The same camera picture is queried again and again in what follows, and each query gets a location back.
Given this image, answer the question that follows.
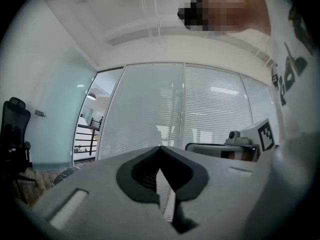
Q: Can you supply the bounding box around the frosted glass door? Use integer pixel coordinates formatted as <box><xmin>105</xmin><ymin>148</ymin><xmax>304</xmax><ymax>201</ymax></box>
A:
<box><xmin>24</xmin><ymin>46</ymin><xmax>98</xmax><ymax>172</ymax></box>

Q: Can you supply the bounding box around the white printed t-shirt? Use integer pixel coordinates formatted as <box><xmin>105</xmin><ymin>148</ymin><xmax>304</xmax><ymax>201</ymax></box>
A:
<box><xmin>259</xmin><ymin>0</ymin><xmax>320</xmax><ymax>160</ymax></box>

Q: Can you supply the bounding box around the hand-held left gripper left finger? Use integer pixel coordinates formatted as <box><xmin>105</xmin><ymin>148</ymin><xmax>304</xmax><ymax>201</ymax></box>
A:
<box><xmin>31</xmin><ymin>145</ymin><xmax>176</xmax><ymax>240</ymax></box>

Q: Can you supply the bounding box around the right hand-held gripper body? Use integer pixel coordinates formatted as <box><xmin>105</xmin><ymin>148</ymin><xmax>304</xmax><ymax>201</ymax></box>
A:
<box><xmin>224</xmin><ymin>118</ymin><xmax>276</xmax><ymax>153</ymax></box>

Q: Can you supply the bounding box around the dark railing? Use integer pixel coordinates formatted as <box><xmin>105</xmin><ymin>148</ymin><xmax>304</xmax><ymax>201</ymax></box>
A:
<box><xmin>73</xmin><ymin>117</ymin><xmax>101</xmax><ymax>157</ymax></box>

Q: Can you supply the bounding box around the person's head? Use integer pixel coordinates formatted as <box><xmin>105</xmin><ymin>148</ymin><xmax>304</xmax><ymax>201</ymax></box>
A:
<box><xmin>177</xmin><ymin>0</ymin><xmax>272</xmax><ymax>37</ymax></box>

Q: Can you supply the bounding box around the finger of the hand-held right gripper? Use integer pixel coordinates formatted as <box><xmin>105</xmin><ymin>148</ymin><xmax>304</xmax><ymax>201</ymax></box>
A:
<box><xmin>185</xmin><ymin>142</ymin><xmax>261</xmax><ymax>163</ymax></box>

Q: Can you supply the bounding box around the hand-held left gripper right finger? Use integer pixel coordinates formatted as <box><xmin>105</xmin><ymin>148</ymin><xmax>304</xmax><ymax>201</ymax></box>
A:
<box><xmin>159</xmin><ymin>145</ymin><xmax>275</xmax><ymax>240</ymax></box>

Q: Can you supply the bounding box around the black office chair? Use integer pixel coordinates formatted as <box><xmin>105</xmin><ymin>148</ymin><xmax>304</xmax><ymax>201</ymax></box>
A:
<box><xmin>0</xmin><ymin>96</ymin><xmax>38</xmax><ymax>205</ymax></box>

